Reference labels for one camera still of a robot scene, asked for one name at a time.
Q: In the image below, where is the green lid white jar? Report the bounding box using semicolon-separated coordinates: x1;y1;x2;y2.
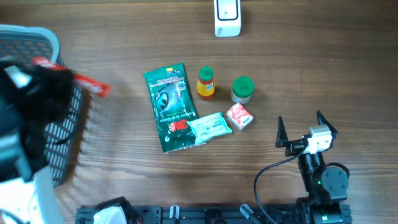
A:
231;76;255;104

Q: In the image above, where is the red white snack packet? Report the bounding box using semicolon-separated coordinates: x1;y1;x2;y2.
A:
33;57;112;98

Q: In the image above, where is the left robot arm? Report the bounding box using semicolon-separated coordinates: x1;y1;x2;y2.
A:
1;59;75;223

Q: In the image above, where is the black right camera cable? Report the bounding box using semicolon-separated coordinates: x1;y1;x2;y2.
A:
253;146;308;224

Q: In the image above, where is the grey mesh shopping basket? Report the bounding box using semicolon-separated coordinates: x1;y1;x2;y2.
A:
1;24;83;187

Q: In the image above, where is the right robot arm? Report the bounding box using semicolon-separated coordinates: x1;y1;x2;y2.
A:
275;111;353;224

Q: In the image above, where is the teal wet wipes pack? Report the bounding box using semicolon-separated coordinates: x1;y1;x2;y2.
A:
188;112;232;144

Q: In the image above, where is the white barcode scanner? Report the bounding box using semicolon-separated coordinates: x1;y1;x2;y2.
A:
213;0;242;38

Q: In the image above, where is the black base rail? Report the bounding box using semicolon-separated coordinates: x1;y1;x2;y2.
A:
75;203;353;224

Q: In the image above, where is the red white small box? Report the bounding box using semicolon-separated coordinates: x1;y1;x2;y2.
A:
226;103;254;130

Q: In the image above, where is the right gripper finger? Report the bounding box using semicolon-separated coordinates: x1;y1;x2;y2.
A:
317;110;338;136
275;116;289;147

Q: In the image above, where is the red sauce bottle green cap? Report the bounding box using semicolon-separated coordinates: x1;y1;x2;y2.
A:
197;67;215;100

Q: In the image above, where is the green 3M gloves packet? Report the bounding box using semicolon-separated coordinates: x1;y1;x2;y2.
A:
143;63;198;153

